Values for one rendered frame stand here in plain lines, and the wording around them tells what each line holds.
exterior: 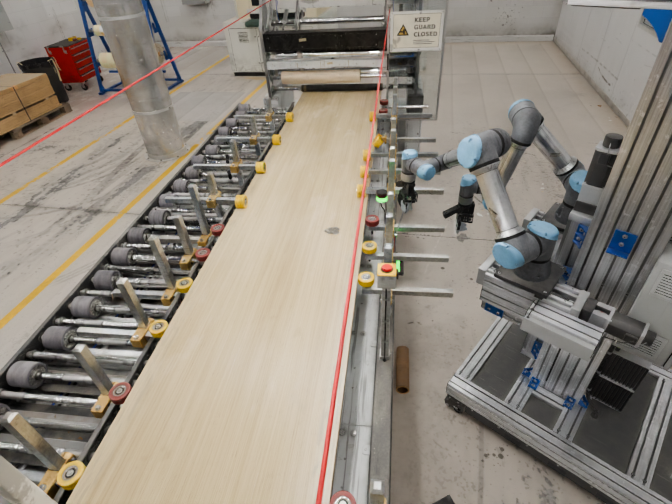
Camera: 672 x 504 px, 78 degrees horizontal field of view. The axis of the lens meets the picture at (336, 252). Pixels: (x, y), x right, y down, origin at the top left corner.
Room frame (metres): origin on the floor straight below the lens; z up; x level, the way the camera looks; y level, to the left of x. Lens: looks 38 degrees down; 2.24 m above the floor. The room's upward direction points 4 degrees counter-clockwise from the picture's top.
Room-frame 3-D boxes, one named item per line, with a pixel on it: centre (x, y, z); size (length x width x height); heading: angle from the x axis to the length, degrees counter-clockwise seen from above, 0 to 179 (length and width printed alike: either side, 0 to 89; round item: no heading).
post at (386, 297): (1.16, -0.19, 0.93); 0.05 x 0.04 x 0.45; 170
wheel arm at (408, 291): (1.44, -0.33, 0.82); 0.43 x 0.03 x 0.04; 80
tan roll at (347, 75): (4.32, -0.18, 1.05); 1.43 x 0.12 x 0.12; 80
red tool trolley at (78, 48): (8.71, 4.75, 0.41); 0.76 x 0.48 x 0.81; 173
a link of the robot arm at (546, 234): (1.29, -0.82, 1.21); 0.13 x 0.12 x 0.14; 117
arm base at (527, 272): (1.29, -0.82, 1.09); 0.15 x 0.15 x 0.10
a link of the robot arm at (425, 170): (1.77, -0.45, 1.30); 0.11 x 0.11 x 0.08; 27
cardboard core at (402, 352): (1.55, -0.36, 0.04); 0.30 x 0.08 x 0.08; 170
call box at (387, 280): (1.16, -0.19, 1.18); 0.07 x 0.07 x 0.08; 80
